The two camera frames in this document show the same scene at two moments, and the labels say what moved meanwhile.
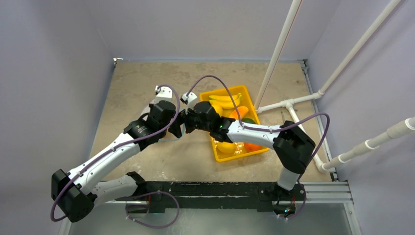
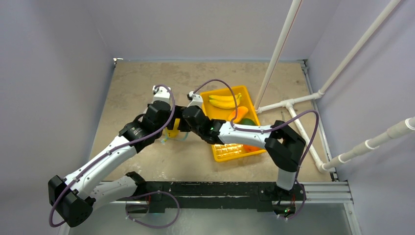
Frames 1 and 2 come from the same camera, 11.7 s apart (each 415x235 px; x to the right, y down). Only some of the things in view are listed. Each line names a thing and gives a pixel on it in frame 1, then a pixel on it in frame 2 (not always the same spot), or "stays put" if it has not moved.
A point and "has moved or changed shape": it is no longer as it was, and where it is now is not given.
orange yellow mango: x=242 y=111 stays put
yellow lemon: x=226 y=147 has moved or changed shape
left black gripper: x=151 y=107 stays put
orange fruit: x=248 y=147 stays put
